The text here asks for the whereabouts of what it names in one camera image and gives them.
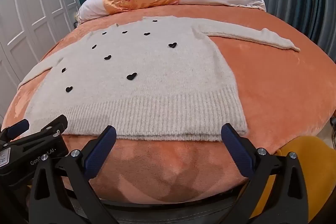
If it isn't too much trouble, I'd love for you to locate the white wardrobe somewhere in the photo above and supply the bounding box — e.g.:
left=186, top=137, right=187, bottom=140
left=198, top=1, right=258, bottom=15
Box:
left=0, top=0, right=80, bottom=119

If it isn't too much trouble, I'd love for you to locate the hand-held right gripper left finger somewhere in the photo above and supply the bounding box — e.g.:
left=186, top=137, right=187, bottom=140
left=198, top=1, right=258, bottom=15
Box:
left=28, top=125, right=117, bottom=224

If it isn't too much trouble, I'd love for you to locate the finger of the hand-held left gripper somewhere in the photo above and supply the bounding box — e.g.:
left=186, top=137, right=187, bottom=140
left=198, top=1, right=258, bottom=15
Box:
left=16, top=114, right=69, bottom=146
left=0, top=119, right=30, bottom=145

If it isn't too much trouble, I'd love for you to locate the cream sweater with black hearts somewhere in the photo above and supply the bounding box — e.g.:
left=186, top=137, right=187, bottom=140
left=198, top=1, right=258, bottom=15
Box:
left=17, top=15, right=301, bottom=142

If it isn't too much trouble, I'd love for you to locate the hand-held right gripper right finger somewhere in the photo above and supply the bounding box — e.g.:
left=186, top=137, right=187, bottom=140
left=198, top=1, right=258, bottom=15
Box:
left=221, top=123, right=310, bottom=224

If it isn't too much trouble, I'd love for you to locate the orange plush blanket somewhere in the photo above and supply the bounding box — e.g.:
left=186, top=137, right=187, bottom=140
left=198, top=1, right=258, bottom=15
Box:
left=0, top=4, right=336, bottom=205

